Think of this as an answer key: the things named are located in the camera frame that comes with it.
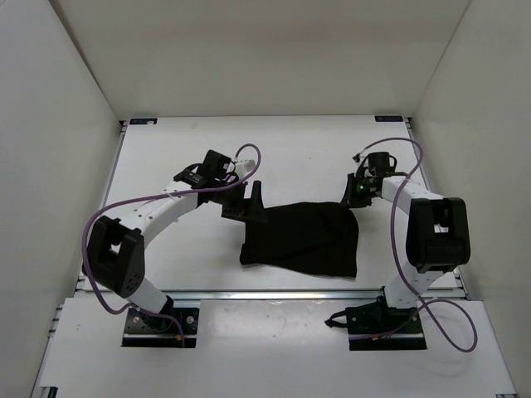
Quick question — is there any black skirt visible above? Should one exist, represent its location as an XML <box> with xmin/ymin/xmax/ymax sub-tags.
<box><xmin>240</xmin><ymin>202</ymin><xmax>359</xmax><ymax>279</ymax></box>

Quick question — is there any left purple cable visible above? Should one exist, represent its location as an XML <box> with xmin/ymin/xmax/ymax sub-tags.
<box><xmin>80</xmin><ymin>143</ymin><xmax>262</xmax><ymax>316</ymax></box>

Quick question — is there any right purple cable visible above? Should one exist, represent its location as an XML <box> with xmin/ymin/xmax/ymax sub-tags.
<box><xmin>360</xmin><ymin>138</ymin><xmax>479</xmax><ymax>354</ymax></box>

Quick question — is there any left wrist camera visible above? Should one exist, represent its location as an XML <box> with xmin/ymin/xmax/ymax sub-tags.
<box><xmin>233</xmin><ymin>159</ymin><xmax>256</xmax><ymax>175</ymax></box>

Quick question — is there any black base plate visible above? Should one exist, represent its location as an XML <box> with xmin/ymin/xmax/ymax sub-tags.
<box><xmin>121</xmin><ymin>307</ymin><xmax>200</xmax><ymax>348</ymax></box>
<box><xmin>324</xmin><ymin>297</ymin><xmax>427</xmax><ymax>352</ymax></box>

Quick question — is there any right blue label sticker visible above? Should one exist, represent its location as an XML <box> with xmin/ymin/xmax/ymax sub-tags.
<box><xmin>374</xmin><ymin>115</ymin><xmax>403</xmax><ymax>123</ymax></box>

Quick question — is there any blue label sticker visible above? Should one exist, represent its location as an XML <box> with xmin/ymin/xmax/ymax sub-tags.
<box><xmin>129</xmin><ymin>118</ymin><xmax>158</xmax><ymax>125</ymax></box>
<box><xmin>374</xmin><ymin>115</ymin><xmax>403</xmax><ymax>123</ymax></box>

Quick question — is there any purple cable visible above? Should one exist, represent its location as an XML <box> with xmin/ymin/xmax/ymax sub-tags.
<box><xmin>80</xmin><ymin>143</ymin><xmax>262</xmax><ymax>316</ymax></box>
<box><xmin>360</xmin><ymin>138</ymin><xmax>479</xmax><ymax>354</ymax></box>

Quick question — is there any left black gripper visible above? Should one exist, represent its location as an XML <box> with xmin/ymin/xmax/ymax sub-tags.
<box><xmin>214</xmin><ymin>177</ymin><xmax>269</xmax><ymax>221</ymax></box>

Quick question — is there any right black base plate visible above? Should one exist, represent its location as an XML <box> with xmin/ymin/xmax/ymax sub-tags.
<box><xmin>324</xmin><ymin>297</ymin><xmax>427</xmax><ymax>352</ymax></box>

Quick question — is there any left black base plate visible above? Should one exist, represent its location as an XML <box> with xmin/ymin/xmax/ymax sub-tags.
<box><xmin>121</xmin><ymin>307</ymin><xmax>200</xmax><ymax>348</ymax></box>

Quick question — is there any left blue label sticker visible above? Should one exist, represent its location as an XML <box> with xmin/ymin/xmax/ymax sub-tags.
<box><xmin>129</xmin><ymin>118</ymin><xmax>158</xmax><ymax>125</ymax></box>

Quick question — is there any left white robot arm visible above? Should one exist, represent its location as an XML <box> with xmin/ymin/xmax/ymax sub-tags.
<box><xmin>81</xmin><ymin>150</ymin><xmax>266</xmax><ymax>330</ymax></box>

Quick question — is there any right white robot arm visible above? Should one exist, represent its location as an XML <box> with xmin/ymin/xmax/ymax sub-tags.
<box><xmin>341</xmin><ymin>152</ymin><xmax>470</xmax><ymax>332</ymax></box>

